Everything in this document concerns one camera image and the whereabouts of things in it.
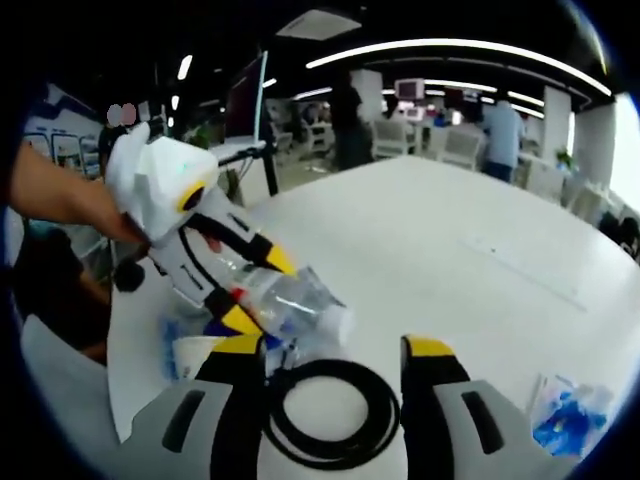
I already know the blue white wall poster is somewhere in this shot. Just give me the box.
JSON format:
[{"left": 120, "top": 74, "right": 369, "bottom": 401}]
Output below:
[{"left": 23, "top": 84, "right": 105, "bottom": 176}]

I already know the white table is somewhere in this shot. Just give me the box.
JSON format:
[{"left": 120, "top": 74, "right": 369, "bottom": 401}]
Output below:
[{"left": 107, "top": 154, "right": 640, "bottom": 480}]

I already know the long ceiling light strip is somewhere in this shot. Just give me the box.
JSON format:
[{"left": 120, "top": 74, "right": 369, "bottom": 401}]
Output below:
[{"left": 304, "top": 38, "right": 614, "bottom": 99}]

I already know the clear plastic bottle item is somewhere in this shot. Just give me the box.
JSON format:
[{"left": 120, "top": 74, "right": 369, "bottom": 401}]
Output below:
[{"left": 214, "top": 249, "right": 357, "bottom": 352}]

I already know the person's own torso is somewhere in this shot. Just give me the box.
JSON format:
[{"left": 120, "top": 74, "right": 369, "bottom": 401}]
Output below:
[{"left": 12, "top": 229, "right": 114, "bottom": 362}]

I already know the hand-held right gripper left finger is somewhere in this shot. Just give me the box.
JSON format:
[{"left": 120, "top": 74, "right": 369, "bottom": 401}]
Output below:
[{"left": 124, "top": 333, "right": 270, "bottom": 480}]

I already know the white paper cup item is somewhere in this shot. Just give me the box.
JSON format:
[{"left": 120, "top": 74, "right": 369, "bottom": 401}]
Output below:
[{"left": 172, "top": 335, "right": 227, "bottom": 382}]

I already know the black cable item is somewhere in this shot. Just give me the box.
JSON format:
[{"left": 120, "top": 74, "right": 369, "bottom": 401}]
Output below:
[{"left": 263, "top": 358, "right": 402, "bottom": 459}]

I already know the wet wipes packet blue lid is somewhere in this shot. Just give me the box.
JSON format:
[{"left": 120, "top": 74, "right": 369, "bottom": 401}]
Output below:
[{"left": 158, "top": 312, "right": 301, "bottom": 381}]

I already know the person's left hand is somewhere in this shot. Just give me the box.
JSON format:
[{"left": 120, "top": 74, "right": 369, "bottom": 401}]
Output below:
[{"left": 97, "top": 208, "right": 152, "bottom": 247}]

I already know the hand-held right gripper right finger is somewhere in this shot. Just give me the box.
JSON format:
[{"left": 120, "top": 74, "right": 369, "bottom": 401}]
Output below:
[{"left": 399, "top": 333, "right": 576, "bottom": 480}]

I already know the blue tissue packet item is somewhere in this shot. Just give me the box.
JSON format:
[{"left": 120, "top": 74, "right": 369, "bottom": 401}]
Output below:
[{"left": 529, "top": 372, "right": 617, "bottom": 459}]

